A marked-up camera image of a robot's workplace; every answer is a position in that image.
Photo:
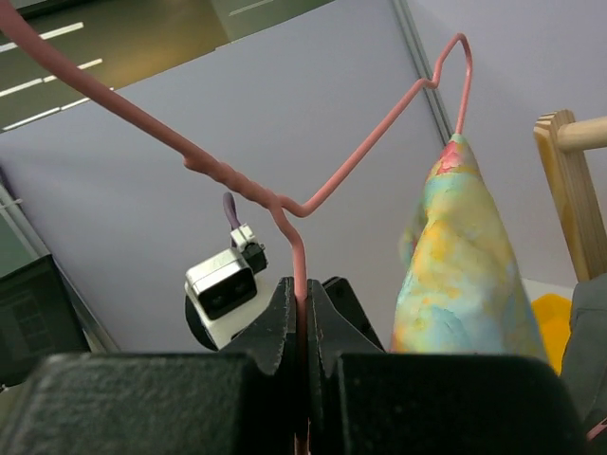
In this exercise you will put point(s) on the grey skirt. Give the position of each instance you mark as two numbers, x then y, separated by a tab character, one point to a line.
583	368

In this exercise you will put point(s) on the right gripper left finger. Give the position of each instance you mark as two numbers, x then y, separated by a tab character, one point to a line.
270	340

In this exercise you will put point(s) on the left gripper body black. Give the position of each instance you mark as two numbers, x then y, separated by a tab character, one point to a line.
346	302

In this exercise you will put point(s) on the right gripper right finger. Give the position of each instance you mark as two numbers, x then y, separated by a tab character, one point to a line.
330	335

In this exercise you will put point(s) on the pastel tie-dye skirt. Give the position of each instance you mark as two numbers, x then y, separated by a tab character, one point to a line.
462	291

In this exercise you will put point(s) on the black monitor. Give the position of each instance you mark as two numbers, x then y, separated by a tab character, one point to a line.
37	319

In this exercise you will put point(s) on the yellow plastic tray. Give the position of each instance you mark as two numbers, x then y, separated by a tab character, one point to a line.
553	315

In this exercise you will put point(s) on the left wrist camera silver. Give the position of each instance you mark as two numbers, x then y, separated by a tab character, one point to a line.
223	294

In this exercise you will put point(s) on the wooden clothes rack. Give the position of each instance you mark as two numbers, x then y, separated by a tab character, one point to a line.
562	142

